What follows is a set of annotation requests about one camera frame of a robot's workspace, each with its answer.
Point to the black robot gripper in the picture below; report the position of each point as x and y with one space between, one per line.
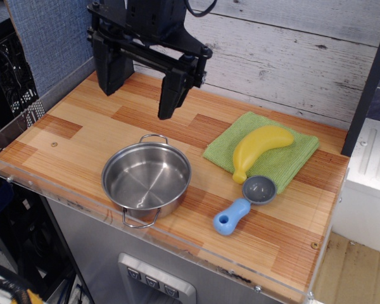
151 33

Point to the yellow plastic banana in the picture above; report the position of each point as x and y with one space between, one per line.
254 145

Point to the stainless steel pot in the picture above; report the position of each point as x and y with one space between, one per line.
148 180

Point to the black plastic crate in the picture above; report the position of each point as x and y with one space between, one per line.
17 86

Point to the clear acrylic table guard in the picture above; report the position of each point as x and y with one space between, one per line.
273 255

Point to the blue grey toy scoop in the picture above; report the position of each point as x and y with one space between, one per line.
256 190

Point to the green folded cloth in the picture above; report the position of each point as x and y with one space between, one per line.
280 164

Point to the grey dispenser button panel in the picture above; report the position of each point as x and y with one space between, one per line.
155 280

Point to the white ribbed box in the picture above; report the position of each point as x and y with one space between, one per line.
357 216

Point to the black vertical post right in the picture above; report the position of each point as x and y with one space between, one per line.
363 106

